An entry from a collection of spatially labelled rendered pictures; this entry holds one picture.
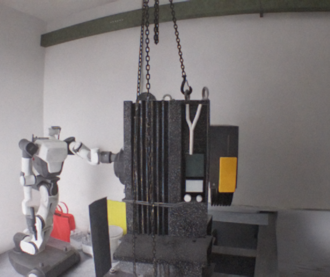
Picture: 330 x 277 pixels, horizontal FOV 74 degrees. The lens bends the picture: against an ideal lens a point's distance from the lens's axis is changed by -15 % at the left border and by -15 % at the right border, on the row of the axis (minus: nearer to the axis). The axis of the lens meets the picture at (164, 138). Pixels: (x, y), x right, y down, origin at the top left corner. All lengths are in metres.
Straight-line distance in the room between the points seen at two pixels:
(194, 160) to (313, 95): 1.45
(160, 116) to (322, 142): 1.60
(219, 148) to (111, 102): 1.79
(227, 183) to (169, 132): 0.37
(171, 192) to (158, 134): 0.30
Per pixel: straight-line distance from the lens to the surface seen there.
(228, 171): 1.16
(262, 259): 1.69
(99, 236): 1.58
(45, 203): 2.32
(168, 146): 1.27
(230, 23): 2.55
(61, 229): 3.37
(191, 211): 1.32
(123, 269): 1.51
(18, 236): 2.89
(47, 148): 2.12
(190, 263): 1.18
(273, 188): 2.44
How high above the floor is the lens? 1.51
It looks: 4 degrees down
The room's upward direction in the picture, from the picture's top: straight up
